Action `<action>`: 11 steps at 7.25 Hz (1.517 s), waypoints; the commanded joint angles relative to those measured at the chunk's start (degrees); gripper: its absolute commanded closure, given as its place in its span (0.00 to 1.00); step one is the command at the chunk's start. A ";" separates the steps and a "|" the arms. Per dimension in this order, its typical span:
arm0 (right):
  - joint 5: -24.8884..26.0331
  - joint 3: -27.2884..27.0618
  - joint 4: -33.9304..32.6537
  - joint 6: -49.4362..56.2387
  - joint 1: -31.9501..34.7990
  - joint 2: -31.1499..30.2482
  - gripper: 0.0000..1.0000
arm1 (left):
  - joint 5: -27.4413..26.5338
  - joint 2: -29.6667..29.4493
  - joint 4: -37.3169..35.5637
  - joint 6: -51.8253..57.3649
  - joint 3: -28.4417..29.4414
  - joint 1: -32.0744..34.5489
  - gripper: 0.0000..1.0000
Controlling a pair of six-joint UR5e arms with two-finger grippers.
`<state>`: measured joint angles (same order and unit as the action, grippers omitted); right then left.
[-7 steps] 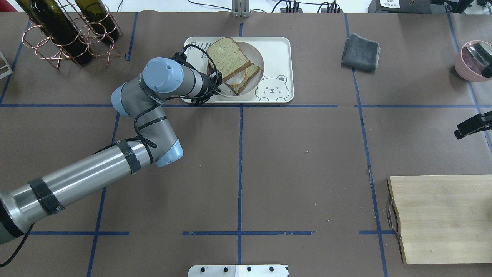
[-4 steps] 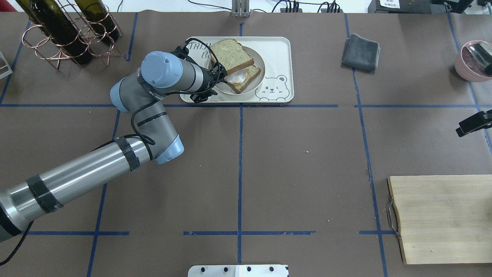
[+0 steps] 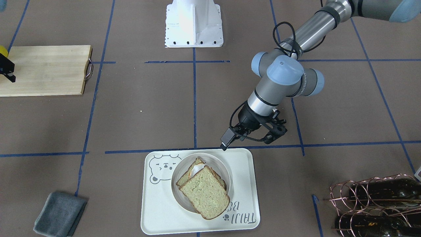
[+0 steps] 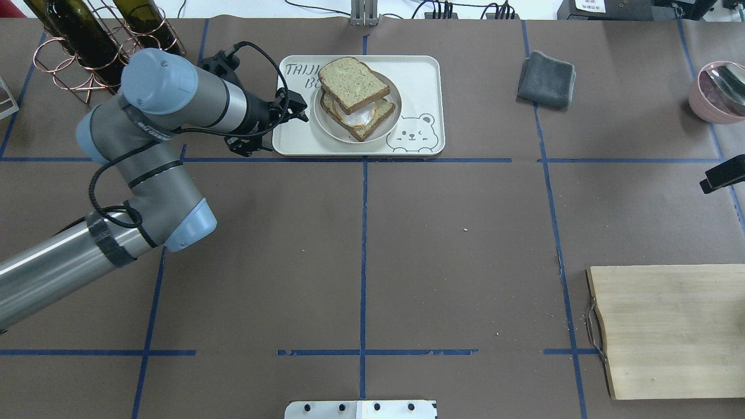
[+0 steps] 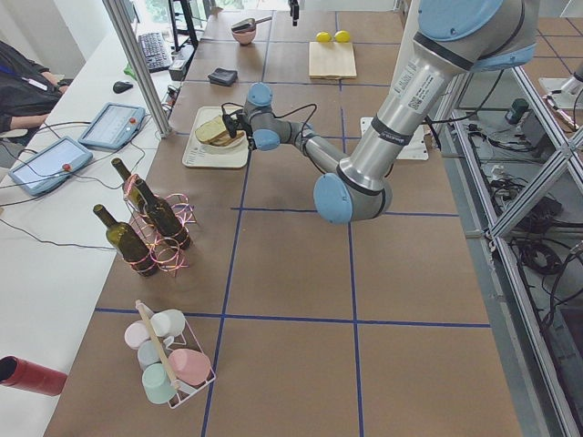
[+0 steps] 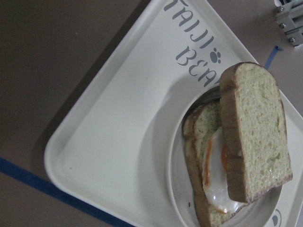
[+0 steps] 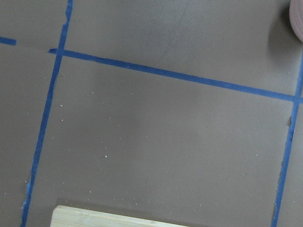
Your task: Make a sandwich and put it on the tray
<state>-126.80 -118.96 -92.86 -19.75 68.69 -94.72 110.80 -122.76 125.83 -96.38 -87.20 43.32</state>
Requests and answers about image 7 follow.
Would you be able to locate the pink bowl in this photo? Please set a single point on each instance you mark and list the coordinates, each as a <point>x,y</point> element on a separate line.
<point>296,17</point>

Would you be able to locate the wooden cutting board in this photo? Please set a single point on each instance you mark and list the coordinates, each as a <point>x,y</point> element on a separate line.
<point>64,216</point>

